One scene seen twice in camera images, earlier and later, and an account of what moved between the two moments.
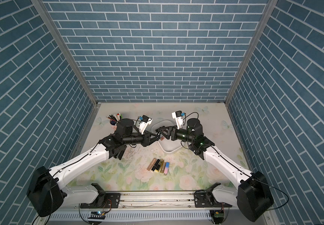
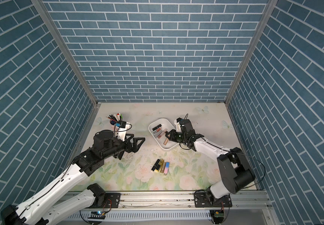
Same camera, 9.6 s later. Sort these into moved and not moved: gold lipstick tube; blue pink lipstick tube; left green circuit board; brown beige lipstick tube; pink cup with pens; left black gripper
Moved: brown beige lipstick tube; left black gripper
Not moved: gold lipstick tube; blue pink lipstick tube; left green circuit board; pink cup with pens
